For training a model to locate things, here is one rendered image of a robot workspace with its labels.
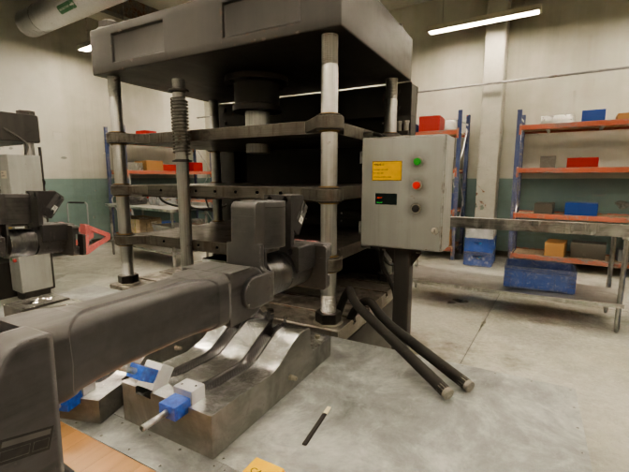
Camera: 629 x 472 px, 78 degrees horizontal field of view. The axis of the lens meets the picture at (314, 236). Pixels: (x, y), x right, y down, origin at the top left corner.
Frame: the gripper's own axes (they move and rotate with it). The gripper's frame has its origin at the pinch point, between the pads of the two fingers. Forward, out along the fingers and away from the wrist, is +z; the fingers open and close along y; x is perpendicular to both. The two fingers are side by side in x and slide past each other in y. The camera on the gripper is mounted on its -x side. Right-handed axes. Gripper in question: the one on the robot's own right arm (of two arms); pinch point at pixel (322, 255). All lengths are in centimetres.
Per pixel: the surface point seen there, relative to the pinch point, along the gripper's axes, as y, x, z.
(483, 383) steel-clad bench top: -25, 39, 46
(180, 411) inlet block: 24.9, 30.7, -9.2
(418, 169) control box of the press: 1, -17, 78
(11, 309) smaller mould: 132, 34, 13
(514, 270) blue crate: -33, 68, 362
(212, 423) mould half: 18.8, 32.4, -7.4
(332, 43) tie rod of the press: 29, -59, 66
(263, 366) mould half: 21.6, 30.7, 13.5
